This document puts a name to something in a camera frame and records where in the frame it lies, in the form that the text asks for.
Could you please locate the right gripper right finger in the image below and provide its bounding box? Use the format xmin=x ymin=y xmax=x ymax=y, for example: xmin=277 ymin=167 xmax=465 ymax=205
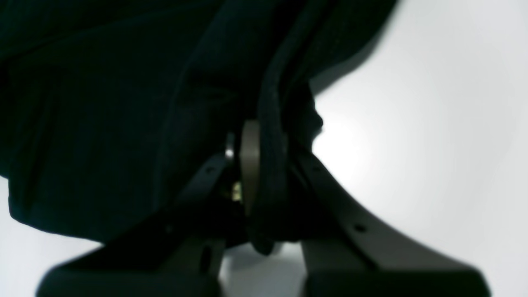
xmin=288 ymin=142 xmax=491 ymax=297

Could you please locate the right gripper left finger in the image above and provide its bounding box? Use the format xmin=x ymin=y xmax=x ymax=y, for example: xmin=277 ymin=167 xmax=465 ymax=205
xmin=37 ymin=120 xmax=260 ymax=297

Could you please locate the black T-shirt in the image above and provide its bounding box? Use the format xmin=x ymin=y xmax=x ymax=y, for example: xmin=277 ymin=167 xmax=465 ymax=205
xmin=1 ymin=0 xmax=397 ymax=243

